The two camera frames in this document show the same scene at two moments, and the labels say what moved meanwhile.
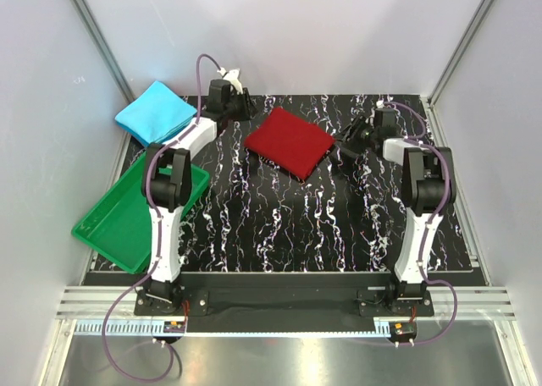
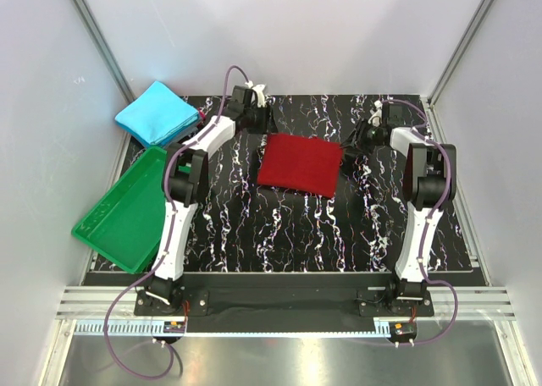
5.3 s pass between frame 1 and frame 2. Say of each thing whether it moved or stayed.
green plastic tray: stayed
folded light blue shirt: stayed
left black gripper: moved
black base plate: stayed
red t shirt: moved
